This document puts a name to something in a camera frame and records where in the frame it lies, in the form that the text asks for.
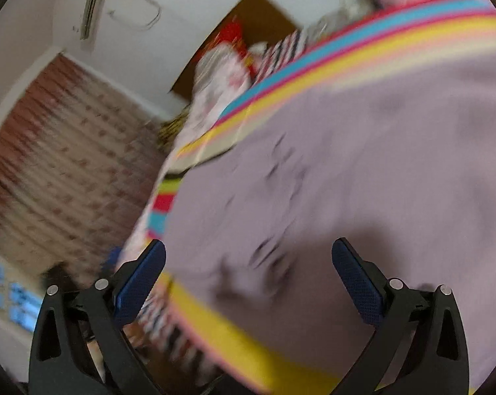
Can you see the colourful striped blanket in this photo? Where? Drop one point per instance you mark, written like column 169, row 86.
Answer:
column 191, row 338

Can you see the brown patterned throw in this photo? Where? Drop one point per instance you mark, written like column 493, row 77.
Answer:
column 169, row 130

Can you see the brown floral curtain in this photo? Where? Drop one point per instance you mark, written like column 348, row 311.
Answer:
column 78, row 161

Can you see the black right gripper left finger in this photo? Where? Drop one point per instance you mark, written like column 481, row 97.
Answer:
column 79, row 346

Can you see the red embroidered pillow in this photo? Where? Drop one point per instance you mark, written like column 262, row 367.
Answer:
column 231, row 33

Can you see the red checked bed sheet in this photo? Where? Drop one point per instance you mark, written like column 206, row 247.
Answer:
column 283, row 52

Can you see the white air conditioner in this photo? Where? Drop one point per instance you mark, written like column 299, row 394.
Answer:
column 88, row 18

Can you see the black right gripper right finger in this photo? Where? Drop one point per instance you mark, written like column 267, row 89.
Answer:
column 418, row 345

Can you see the dark brown flat headboard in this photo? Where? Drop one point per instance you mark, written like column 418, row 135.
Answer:
column 259, row 21

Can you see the pink floral quilt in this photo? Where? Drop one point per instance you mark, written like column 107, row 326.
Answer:
column 220, row 77

